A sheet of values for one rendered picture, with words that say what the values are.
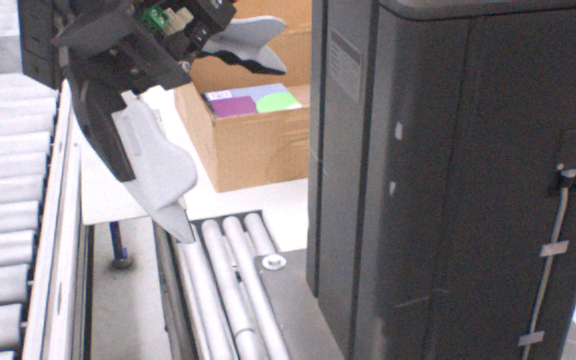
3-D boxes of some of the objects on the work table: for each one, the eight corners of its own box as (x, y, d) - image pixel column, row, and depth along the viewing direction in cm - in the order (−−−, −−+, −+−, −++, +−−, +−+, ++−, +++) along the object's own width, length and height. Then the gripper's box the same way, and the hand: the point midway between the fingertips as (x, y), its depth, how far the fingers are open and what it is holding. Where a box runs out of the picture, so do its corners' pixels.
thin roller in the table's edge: (259, 425, 53) (258, 409, 52) (201, 234, 77) (200, 220, 76) (282, 420, 54) (282, 403, 53) (218, 232, 77) (217, 218, 76)
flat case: (281, 91, 104) (281, 82, 103) (327, 143, 88) (327, 133, 87) (197, 102, 100) (196, 93, 99) (229, 159, 84) (228, 148, 84)
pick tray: (484, 148, 91) (495, 80, 86) (215, 194, 80) (210, 120, 75) (391, 76, 114) (396, 20, 109) (172, 105, 104) (166, 44, 99)
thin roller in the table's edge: (289, 418, 54) (289, 402, 53) (222, 231, 77) (222, 217, 76) (312, 413, 54) (312, 397, 53) (239, 228, 78) (238, 214, 77)
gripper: (-87, -3, 25) (244, 276, 35) (159, -245, 35) (363, 28, 45) (-141, 51, 31) (154, 276, 41) (81, -167, 41) (276, 58, 51)
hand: (236, 154), depth 45 cm, fingers open, 14 cm apart
